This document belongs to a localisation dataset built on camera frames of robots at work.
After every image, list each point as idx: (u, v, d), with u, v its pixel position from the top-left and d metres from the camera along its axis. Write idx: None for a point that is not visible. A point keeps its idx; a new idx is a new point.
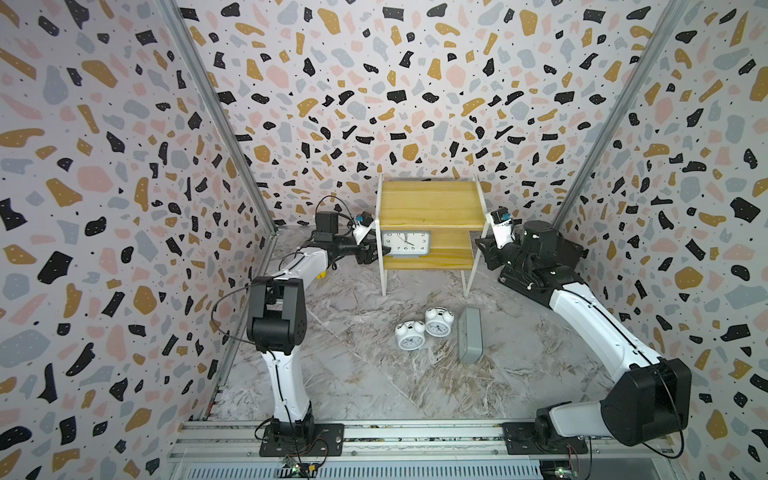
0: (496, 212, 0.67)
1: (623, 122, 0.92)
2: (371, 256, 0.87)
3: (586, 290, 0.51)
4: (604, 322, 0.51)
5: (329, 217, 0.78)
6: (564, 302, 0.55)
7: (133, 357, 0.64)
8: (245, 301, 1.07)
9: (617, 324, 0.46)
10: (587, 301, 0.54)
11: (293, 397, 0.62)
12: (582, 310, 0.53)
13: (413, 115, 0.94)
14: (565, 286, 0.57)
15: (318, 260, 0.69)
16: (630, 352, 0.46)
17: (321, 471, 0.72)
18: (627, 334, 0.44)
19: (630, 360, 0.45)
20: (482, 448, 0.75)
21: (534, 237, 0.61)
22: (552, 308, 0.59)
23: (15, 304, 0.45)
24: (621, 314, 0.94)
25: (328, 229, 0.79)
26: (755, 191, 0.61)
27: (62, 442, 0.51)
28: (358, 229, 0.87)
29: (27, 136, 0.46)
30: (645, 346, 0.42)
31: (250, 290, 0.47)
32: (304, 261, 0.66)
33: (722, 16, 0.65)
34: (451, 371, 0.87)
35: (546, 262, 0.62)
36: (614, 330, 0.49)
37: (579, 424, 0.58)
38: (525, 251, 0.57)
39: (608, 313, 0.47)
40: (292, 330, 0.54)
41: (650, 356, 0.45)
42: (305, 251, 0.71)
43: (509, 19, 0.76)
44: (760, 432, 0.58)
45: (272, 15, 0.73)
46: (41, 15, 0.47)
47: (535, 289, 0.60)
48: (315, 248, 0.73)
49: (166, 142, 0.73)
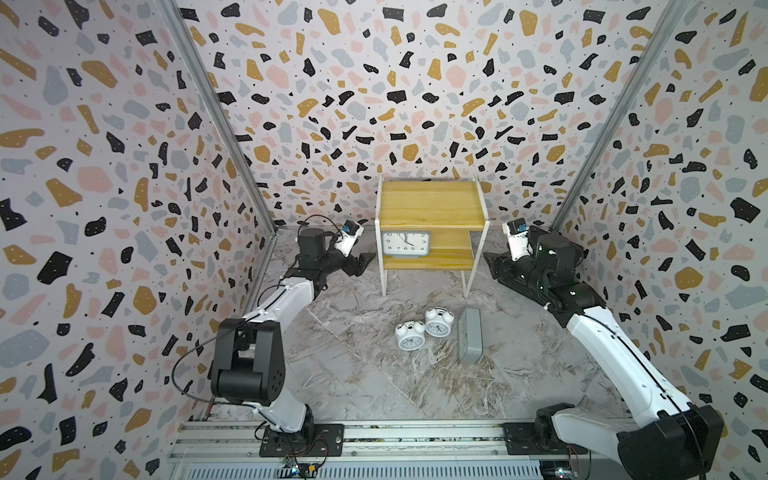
0: (513, 223, 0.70)
1: (623, 122, 0.92)
2: (360, 268, 0.83)
3: (608, 316, 0.52)
4: (629, 357, 0.47)
5: (313, 240, 0.68)
6: (585, 329, 0.51)
7: (133, 357, 0.64)
8: (245, 301, 1.07)
9: (643, 359, 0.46)
10: (610, 330, 0.50)
11: (287, 418, 0.58)
12: (604, 340, 0.49)
13: (413, 115, 0.94)
14: (585, 311, 0.53)
15: (302, 294, 0.61)
16: (658, 397, 0.42)
17: (321, 471, 0.72)
18: (653, 372, 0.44)
19: (658, 405, 0.42)
20: (482, 448, 0.75)
21: (551, 253, 0.57)
22: (569, 332, 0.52)
23: (15, 303, 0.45)
24: (621, 314, 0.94)
25: (313, 252, 0.69)
26: (755, 191, 0.61)
27: (62, 442, 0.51)
28: (343, 241, 0.80)
29: (27, 137, 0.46)
30: (674, 389, 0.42)
31: (218, 340, 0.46)
32: (286, 297, 0.57)
33: (722, 16, 0.65)
34: (451, 371, 0.87)
35: (563, 279, 0.58)
36: (640, 367, 0.45)
37: (585, 436, 0.57)
38: (544, 269, 0.60)
39: (632, 346, 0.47)
40: (264, 383, 0.46)
41: (679, 400, 0.42)
42: (288, 283, 0.63)
43: (509, 19, 0.76)
44: (761, 432, 0.58)
45: (272, 15, 0.73)
46: (41, 15, 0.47)
47: (553, 308, 0.56)
48: (299, 279, 0.65)
49: (166, 142, 0.73)
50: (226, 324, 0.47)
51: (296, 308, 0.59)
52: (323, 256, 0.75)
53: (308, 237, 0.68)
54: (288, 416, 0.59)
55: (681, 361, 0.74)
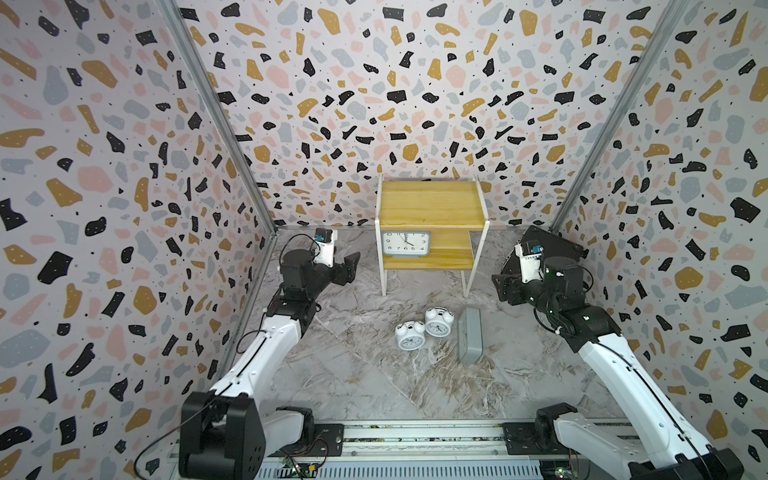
0: (526, 244, 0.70)
1: (623, 122, 0.92)
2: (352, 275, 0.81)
3: (623, 346, 0.50)
4: (645, 392, 0.45)
5: (298, 271, 0.59)
6: (599, 359, 0.49)
7: (133, 357, 0.64)
8: (245, 301, 1.07)
9: (660, 395, 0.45)
10: (626, 362, 0.48)
11: (284, 436, 0.57)
12: (620, 372, 0.47)
13: (413, 115, 0.94)
14: (600, 339, 0.51)
15: (284, 341, 0.54)
16: (676, 438, 0.41)
17: (321, 471, 0.72)
18: (670, 410, 0.43)
19: (676, 447, 0.40)
20: (482, 448, 0.75)
21: (558, 275, 0.56)
22: (583, 359, 0.53)
23: (15, 303, 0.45)
24: (621, 314, 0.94)
25: (298, 282, 0.60)
26: (755, 191, 0.61)
27: (62, 442, 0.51)
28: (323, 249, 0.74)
29: (27, 136, 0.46)
30: (692, 430, 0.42)
31: (182, 422, 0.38)
32: (264, 353, 0.50)
33: (722, 16, 0.65)
34: (451, 371, 0.87)
35: (573, 302, 0.56)
36: (656, 404, 0.44)
37: (588, 448, 0.57)
38: (554, 292, 0.58)
39: (649, 380, 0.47)
40: (239, 464, 0.40)
41: (698, 443, 0.40)
42: (267, 334, 0.54)
43: (509, 19, 0.76)
44: (760, 432, 0.58)
45: (272, 15, 0.73)
46: (41, 15, 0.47)
47: (565, 333, 0.53)
48: (280, 324, 0.56)
49: (166, 142, 0.73)
50: (191, 399, 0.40)
51: (278, 358, 0.52)
52: (310, 282, 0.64)
53: (292, 267, 0.59)
54: (285, 434, 0.58)
55: (681, 361, 0.74)
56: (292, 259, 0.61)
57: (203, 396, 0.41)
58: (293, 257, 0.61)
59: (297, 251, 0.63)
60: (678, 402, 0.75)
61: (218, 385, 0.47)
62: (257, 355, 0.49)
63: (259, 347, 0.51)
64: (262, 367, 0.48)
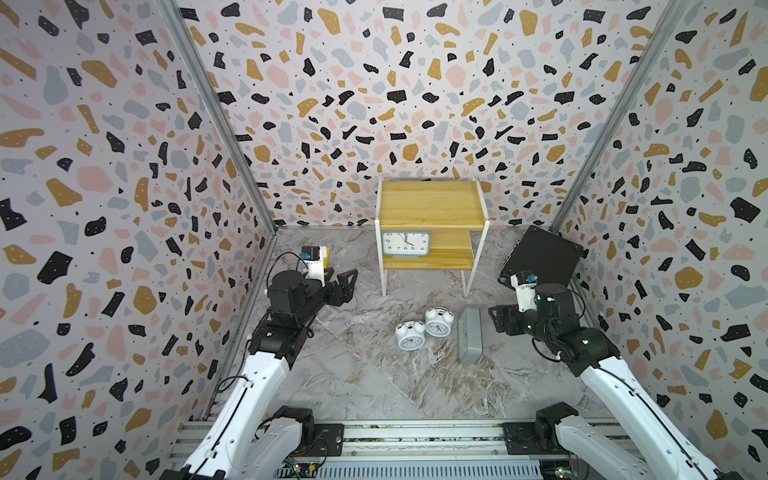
0: (521, 274, 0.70)
1: (623, 122, 0.92)
2: (347, 292, 0.68)
3: (625, 369, 0.50)
4: (650, 417, 0.45)
5: (287, 297, 0.54)
6: (602, 383, 0.49)
7: (133, 357, 0.64)
8: (245, 300, 1.07)
9: (664, 419, 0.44)
10: (628, 386, 0.48)
11: (283, 449, 0.58)
12: (623, 396, 0.47)
13: (413, 115, 0.94)
14: (601, 364, 0.51)
15: (269, 385, 0.49)
16: (684, 465, 0.41)
17: (321, 471, 0.72)
18: (676, 434, 0.44)
19: (686, 475, 0.40)
20: (482, 448, 0.75)
21: (550, 300, 0.58)
22: (586, 385, 0.53)
23: (15, 303, 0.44)
24: (621, 314, 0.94)
25: (287, 307, 0.54)
26: (755, 191, 0.61)
27: (62, 442, 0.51)
28: (311, 266, 0.71)
29: (26, 136, 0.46)
30: (701, 456, 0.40)
31: None
32: (244, 411, 0.45)
33: (722, 16, 0.65)
34: (451, 371, 0.87)
35: (568, 327, 0.57)
36: (662, 429, 0.44)
37: (590, 457, 0.57)
38: (548, 318, 0.59)
39: (652, 403, 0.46)
40: None
41: (706, 468, 0.41)
42: (251, 381, 0.48)
43: (509, 19, 0.76)
44: (760, 432, 0.58)
45: (272, 15, 0.73)
46: (41, 15, 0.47)
47: (566, 357, 0.53)
48: (265, 365, 0.51)
49: (166, 142, 0.73)
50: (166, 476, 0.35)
51: (262, 409, 0.47)
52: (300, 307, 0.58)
53: (280, 290, 0.54)
54: (283, 447, 0.58)
55: (681, 361, 0.74)
56: (282, 282, 0.56)
57: (179, 473, 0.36)
58: (282, 281, 0.56)
59: (286, 274, 0.57)
60: (678, 403, 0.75)
61: (191, 461, 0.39)
62: (238, 412, 0.45)
63: (238, 403, 0.46)
64: (243, 430, 0.43)
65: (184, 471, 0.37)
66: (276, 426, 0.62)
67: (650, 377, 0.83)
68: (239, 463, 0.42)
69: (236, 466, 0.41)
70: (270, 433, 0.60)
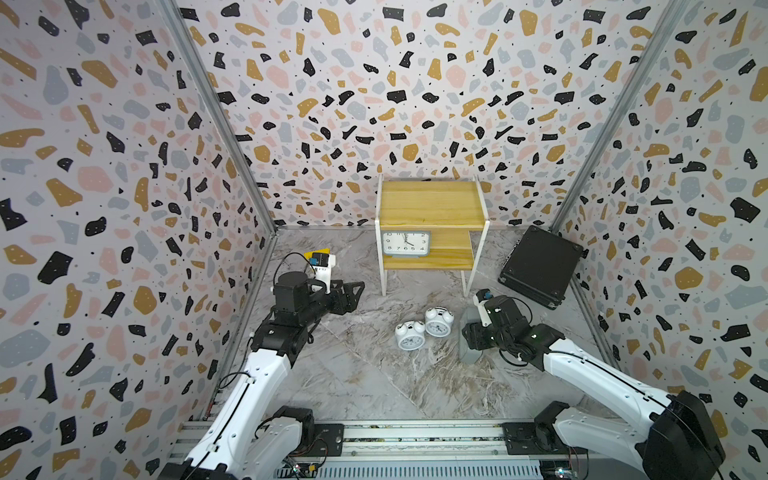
0: (479, 292, 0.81)
1: (623, 122, 0.92)
2: (351, 302, 0.69)
3: (571, 345, 0.57)
4: (604, 374, 0.51)
5: (291, 296, 0.56)
6: (559, 364, 0.55)
7: (133, 357, 0.64)
8: (245, 301, 1.07)
9: (614, 372, 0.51)
10: (578, 357, 0.55)
11: (283, 450, 0.58)
12: (577, 367, 0.53)
13: (413, 115, 0.94)
14: (551, 347, 0.58)
15: (270, 382, 0.49)
16: (642, 401, 0.46)
17: (321, 471, 0.72)
18: (628, 379, 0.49)
19: (648, 410, 0.44)
20: (483, 448, 0.75)
21: (498, 311, 0.66)
22: (549, 371, 0.58)
23: (15, 303, 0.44)
24: (622, 314, 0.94)
25: (290, 305, 0.56)
26: (755, 191, 0.61)
27: (62, 442, 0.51)
28: (318, 271, 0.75)
29: (27, 137, 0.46)
30: (652, 389, 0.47)
31: None
32: (247, 407, 0.45)
33: (722, 16, 0.65)
34: (451, 371, 0.87)
35: (520, 330, 0.65)
36: (617, 381, 0.49)
37: (591, 441, 0.57)
38: (501, 327, 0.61)
39: (602, 364, 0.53)
40: None
41: (659, 396, 0.46)
42: (252, 376, 0.49)
43: (509, 19, 0.76)
44: (761, 432, 0.58)
45: (272, 15, 0.73)
46: (41, 15, 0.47)
47: (526, 357, 0.60)
48: (266, 361, 0.51)
49: (166, 142, 0.73)
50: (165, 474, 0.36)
51: (263, 407, 0.48)
52: (303, 306, 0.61)
53: (286, 287, 0.56)
54: (283, 447, 0.58)
55: (681, 361, 0.74)
56: (286, 281, 0.57)
57: (180, 466, 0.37)
58: (289, 279, 0.58)
59: (293, 273, 0.60)
60: None
61: (194, 454, 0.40)
62: (239, 409, 0.45)
63: (239, 400, 0.46)
64: (245, 425, 0.44)
65: (186, 465, 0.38)
66: (276, 425, 0.62)
67: (650, 377, 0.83)
68: (240, 459, 0.42)
69: (238, 461, 0.41)
70: (270, 432, 0.60)
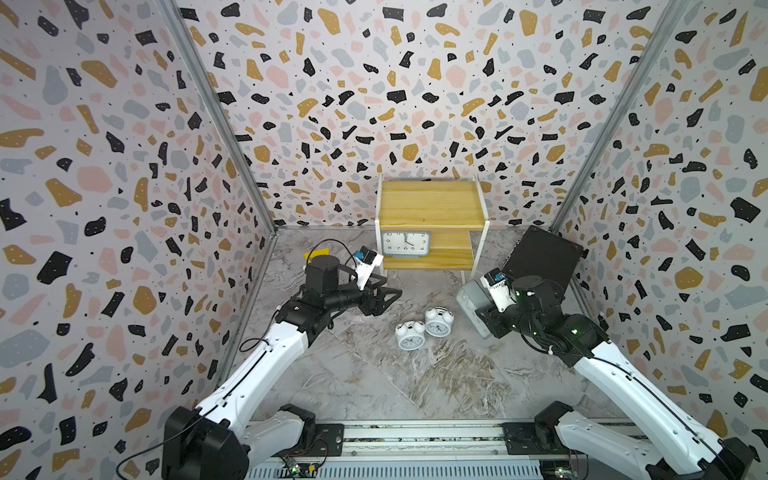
0: (489, 274, 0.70)
1: (622, 122, 0.92)
2: (379, 307, 0.67)
3: (615, 354, 0.49)
4: (649, 399, 0.45)
5: (322, 275, 0.57)
6: (599, 373, 0.48)
7: (133, 357, 0.64)
8: (245, 301, 1.07)
9: (661, 398, 0.45)
10: (624, 371, 0.47)
11: (283, 440, 0.58)
12: (621, 382, 0.46)
13: (413, 115, 0.94)
14: (594, 353, 0.49)
15: (286, 355, 0.50)
16: (691, 442, 0.41)
17: (321, 471, 0.72)
18: (678, 413, 0.43)
19: (696, 454, 0.40)
20: (482, 448, 0.75)
21: (529, 294, 0.56)
22: (583, 375, 0.51)
23: (15, 303, 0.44)
24: (622, 314, 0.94)
25: (319, 287, 0.57)
26: (755, 191, 0.61)
27: (62, 442, 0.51)
28: (359, 267, 0.70)
29: (26, 136, 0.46)
30: (704, 430, 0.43)
31: (166, 424, 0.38)
32: (259, 372, 0.46)
33: (722, 16, 0.65)
34: (451, 371, 0.87)
35: (552, 318, 0.56)
36: (666, 410, 0.43)
37: (594, 450, 0.57)
38: (531, 312, 0.57)
39: (650, 386, 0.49)
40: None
41: (711, 441, 0.41)
42: (270, 343, 0.51)
43: (509, 19, 0.76)
44: (760, 432, 0.58)
45: (272, 15, 0.73)
46: (41, 15, 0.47)
47: (557, 350, 0.51)
48: (288, 333, 0.53)
49: (166, 142, 0.73)
50: (177, 415, 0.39)
51: (275, 375, 0.49)
52: (333, 289, 0.63)
53: (318, 268, 0.57)
54: (282, 441, 0.58)
55: (681, 361, 0.74)
56: (320, 261, 0.59)
57: (189, 412, 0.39)
58: (322, 260, 0.59)
59: (325, 256, 0.61)
60: (678, 403, 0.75)
61: (204, 404, 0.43)
62: (254, 371, 0.46)
63: (255, 364, 0.47)
64: (254, 389, 0.45)
65: (195, 413, 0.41)
66: (281, 416, 0.63)
67: (650, 377, 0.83)
68: (244, 420, 0.43)
69: (241, 420, 0.42)
70: (275, 419, 0.61)
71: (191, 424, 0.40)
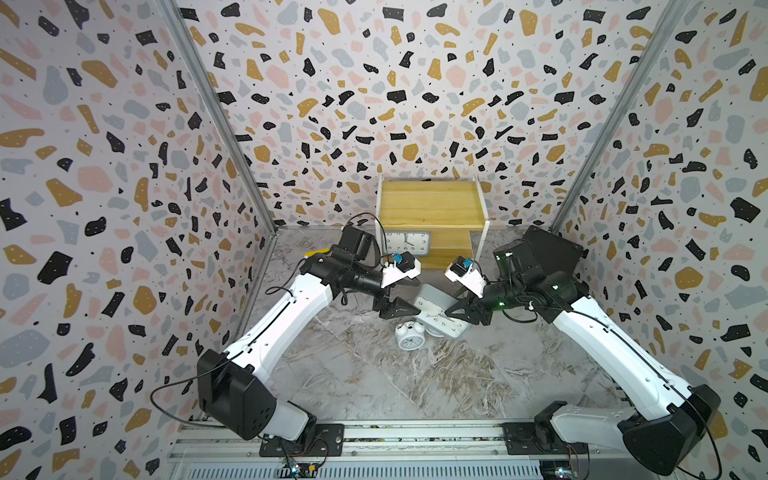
0: (457, 262, 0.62)
1: (622, 122, 0.92)
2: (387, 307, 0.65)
3: (594, 307, 0.49)
4: (625, 349, 0.45)
5: (359, 236, 0.60)
6: (576, 326, 0.48)
7: (133, 357, 0.64)
8: (245, 301, 1.07)
9: (635, 348, 0.45)
10: (602, 324, 0.47)
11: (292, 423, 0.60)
12: (598, 334, 0.47)
13: (413, 115, 0.94)
14: (574, 304, 0.50)
15: (309, 305, 0.50)
16: (662, 389, 0.42)
17: (321, 471, 0.72)
18: (651, 362, 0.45)
19: (666, 399, 0.41)
20: (482, 448, 0.75)
21: (508, 257, 0.57)
22: (560, 329, 0.51)
23: (15, 303, 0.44)
24: (621, 314, 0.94)
25: (352, 247, 0.59)
26: (755, 191, 0.61)
27: (62, 442, 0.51)
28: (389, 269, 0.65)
29: (26, 136, 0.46)
30: (674, 377, 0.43)
31: (197, 365, 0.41)
32: (283, 322, 0.47)
33: (722, 16, 0.65)
34: (451, 371, 0.87)
35: (532, 277, 0.56)
36: (639, 360, 0.44)
37: (585, 432, 0.57)
38: (511, 273, 0.58)
39: (625, 337, 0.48)
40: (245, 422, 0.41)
41: (680, 387, 0.42)
42: (295, 294, 0.50)
43: (509, 19, 0.76)
44: (760, 432, 0.58)
45: (272, 15, 0.73)
46: (41, 15, 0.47)
47: (537, 306, 0.51)
48: (310, 284, 0.52)
49: (166, 142, 0.73)
50: (207, 357, 0.42)
51: (299, 326, 0.49)
52: (362, 257, 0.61)
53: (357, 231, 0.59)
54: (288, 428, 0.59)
55: (681, 361, 0.74)
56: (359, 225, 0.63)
57: (218, 356, 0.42)
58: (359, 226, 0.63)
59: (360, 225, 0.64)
60: None
61: (231, 349, 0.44)
62: (279, 319, 0.47)
63: (279, 312, 0.48)
64: (279, 338, 0.45)
65: (223, 357, 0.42)
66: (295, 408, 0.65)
67: None
68: (268, 365, 0.44)
69: (265, 367, 0.43)
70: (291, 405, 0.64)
71: (219, 367, 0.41)
